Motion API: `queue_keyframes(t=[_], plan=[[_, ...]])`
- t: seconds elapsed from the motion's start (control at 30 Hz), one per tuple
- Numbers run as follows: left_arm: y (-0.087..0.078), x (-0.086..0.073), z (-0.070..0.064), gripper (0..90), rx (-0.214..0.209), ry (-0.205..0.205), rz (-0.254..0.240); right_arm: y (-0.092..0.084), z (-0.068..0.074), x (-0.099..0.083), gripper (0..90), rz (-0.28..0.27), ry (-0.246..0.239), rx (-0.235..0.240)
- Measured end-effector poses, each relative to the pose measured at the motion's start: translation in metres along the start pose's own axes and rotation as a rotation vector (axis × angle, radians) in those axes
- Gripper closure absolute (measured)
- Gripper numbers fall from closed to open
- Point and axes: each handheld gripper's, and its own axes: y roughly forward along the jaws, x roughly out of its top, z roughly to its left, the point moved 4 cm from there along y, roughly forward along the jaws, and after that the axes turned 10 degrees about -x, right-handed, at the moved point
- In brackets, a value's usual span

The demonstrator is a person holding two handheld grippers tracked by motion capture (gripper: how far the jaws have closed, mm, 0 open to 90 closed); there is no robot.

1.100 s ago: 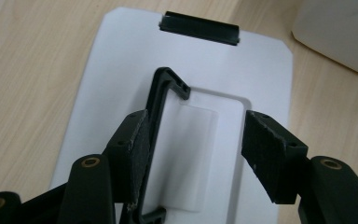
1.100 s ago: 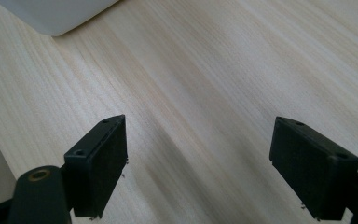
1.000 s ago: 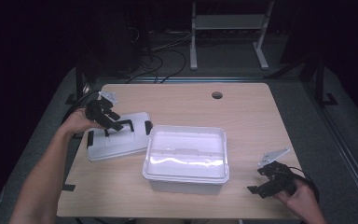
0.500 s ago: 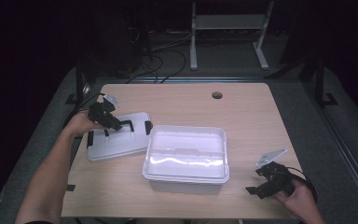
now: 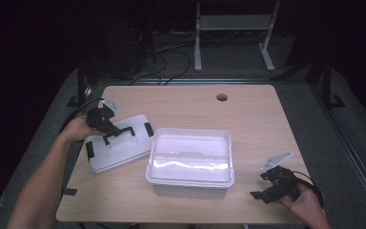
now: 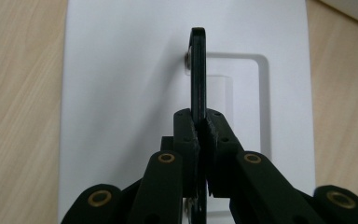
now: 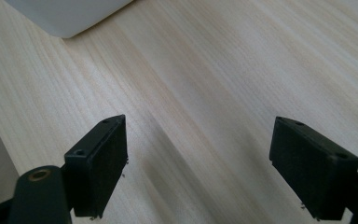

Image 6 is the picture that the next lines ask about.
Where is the black handle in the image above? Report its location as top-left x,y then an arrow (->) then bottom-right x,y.
184,27 -> 208,224

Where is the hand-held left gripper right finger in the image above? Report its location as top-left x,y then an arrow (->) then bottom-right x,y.
200,108 -> 242,199

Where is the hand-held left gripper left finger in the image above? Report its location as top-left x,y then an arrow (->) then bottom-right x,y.
160,107 -> 200,200

